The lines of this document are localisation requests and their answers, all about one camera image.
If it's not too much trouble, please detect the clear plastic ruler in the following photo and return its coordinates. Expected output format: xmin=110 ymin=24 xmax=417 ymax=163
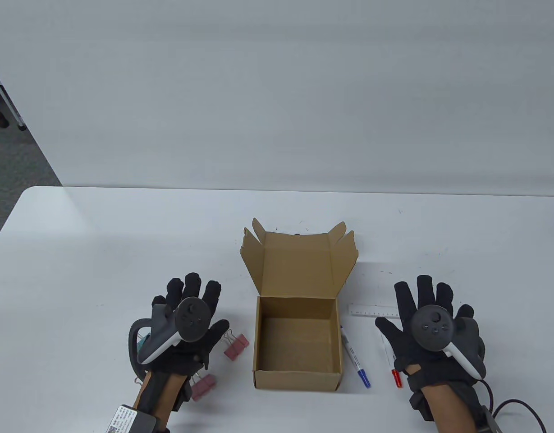
xmin=348 ymin=304 xmax=402 ymax=319

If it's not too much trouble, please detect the blue capped white marker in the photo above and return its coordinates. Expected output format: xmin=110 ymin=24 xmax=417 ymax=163
xmin=339 ymin=325 xmax=372 ymax=389

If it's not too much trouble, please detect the person's right forearm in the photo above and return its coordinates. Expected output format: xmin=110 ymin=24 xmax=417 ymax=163
xmin=422 ymin=381 xmax=485 ymax=433

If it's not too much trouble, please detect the brown cardboard mailer box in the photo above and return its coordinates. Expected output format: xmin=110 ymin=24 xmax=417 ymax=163
xmin=239 ymin=217 xmax=359 ymax=391

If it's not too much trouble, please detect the white metal cart frame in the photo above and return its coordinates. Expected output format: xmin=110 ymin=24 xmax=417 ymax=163
xmin=0 ymin=63 xmax=28 ymax=132

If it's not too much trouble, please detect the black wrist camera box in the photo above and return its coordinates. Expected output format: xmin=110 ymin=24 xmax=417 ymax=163
xmin=106 ymin=405 xmax=170 ymax=433
xmin=477 ymin=405 xmax=505 ymax=433

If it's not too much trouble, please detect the red capped white marker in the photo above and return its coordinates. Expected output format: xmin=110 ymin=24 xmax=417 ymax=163
xmin=380 ymin=336 xmax=403 ymax=388

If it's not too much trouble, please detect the person's right hand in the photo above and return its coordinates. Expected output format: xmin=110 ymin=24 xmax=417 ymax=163
xmin=375 ymin=275 xmax=487 ymax=389

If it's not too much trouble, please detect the person's left hand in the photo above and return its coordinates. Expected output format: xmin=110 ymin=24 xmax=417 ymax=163
xmin=146 ymin=272 xmax=230 ymax=375

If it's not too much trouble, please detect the grey white controller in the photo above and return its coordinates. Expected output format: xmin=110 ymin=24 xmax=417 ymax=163
xmin=410 ymin=305 xmax=483 ymax=380
xmin=137 ymin=298 xmax=211 ymax=365

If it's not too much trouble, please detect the pink binder clip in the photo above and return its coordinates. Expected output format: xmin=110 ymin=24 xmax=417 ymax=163
xmin=222 ymin=329 xmax=251 ymax=360
xmin=190 ymin=373 xmax=218 ymax=402

